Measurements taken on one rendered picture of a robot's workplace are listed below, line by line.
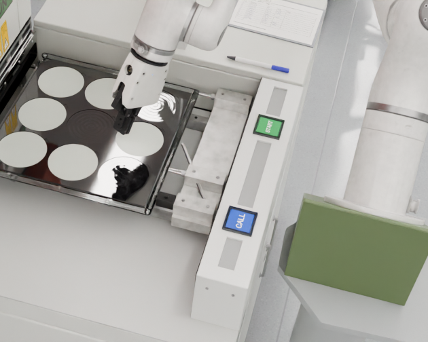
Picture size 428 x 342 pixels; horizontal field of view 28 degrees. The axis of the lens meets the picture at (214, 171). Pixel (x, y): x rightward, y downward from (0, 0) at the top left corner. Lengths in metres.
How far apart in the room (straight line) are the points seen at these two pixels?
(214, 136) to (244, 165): 0.18
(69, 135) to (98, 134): 0.06
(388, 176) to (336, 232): 0.14
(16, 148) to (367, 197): 0.71
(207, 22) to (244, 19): 0.43
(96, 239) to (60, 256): 0.08
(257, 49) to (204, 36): 0.37
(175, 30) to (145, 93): 0.15
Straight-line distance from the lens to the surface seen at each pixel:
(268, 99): 1.82
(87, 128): 1.81
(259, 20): 2.01
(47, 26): 1.97
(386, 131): 1.57
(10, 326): 1.73
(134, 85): 1.62
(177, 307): 1.62
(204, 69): 1.89
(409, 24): 1.53
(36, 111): 1.85
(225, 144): 1.82
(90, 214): 1.75
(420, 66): 1.56
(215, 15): 1.58
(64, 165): 1.74
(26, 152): 1.76
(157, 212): 1.74
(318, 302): 1.67
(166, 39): 1.59
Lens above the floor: 2.18
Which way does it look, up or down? 48 degrees down
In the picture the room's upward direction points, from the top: 8 degrees clockwise
